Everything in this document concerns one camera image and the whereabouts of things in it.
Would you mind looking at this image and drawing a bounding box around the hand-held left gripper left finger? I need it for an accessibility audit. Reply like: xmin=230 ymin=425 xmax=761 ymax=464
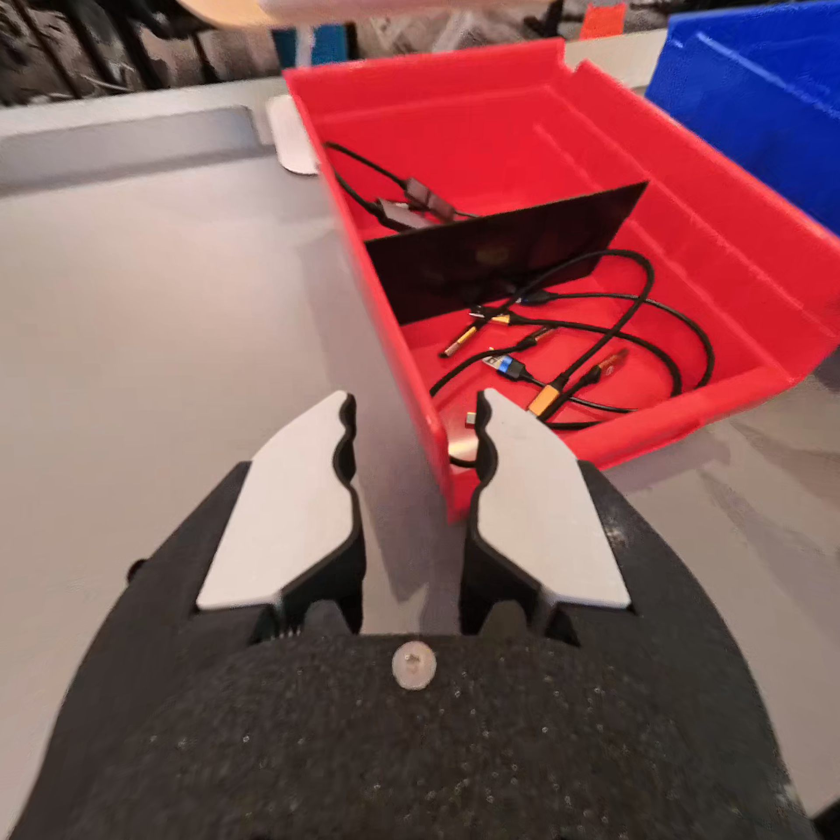
xmin=196 ymin=390 xmax=367 ymax=635

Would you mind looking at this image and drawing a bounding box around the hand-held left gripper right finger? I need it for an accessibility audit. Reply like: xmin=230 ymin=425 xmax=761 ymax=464
xmin=459 ymin=387 xmax=632 ymax=636

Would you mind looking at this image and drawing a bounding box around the black cable with blue-ringed plugs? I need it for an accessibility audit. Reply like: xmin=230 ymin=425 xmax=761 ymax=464
xmin=430 ymin=354 xmax=683 ymax=431

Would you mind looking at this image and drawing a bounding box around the black usb cable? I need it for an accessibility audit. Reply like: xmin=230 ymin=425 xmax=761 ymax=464
xmin=438 ymin=308 xmax=559 ymax=358

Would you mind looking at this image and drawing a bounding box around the red storage bin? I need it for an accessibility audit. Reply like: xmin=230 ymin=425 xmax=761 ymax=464
xmin=282 ymin=37 xmax=840 ymax=526

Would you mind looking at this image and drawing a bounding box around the blue storage bin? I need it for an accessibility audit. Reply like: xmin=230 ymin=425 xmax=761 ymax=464
xmin=645 ymin=0 xmax=840 ymax=237

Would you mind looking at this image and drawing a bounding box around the grey desk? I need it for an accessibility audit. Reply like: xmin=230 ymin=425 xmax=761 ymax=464
xmin=0 ymin=29 xmax=840 ymax=815

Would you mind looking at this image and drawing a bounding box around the black bin divider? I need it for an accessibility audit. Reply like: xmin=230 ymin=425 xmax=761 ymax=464
xmin=364 ymin=180 xmax=651 ymax=324

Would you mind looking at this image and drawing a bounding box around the blue container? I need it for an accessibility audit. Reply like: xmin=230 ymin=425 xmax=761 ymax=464
xmin=272 ymin=25 xmax=349 ymax=70

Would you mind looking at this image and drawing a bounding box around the orange-red object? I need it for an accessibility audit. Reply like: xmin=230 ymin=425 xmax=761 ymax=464
xmin=579 ymin=2 xmax=629 ymax=42

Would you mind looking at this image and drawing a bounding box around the wood-framed dark panel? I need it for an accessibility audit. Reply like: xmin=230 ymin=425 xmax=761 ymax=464
xmin=176 ymin=0 xmax=549 ymax=28

